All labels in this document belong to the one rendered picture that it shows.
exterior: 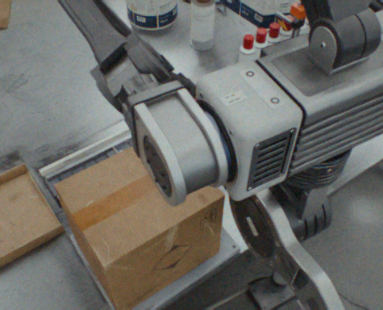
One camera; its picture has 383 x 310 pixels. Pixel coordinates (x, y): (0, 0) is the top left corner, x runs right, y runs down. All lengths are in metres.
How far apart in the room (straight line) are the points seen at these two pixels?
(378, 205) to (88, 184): 1.76
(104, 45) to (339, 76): 0.38
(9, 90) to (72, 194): 0.80
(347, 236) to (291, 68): 1.74
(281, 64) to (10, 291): 0.91
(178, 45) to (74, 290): 0.97
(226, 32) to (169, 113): 1.23
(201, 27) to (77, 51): 0.50
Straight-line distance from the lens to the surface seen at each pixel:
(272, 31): 1.52
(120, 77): 0.73
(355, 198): 2.48
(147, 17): 1.81
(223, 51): 1.74
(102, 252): 0.94
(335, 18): 0.64
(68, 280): 1.26
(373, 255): 2.34
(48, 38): 1.96
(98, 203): 1.00
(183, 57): 1.70
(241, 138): 0.57
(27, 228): 1.36
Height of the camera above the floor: 1.94
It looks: 51 degrees down
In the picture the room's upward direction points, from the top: straight up
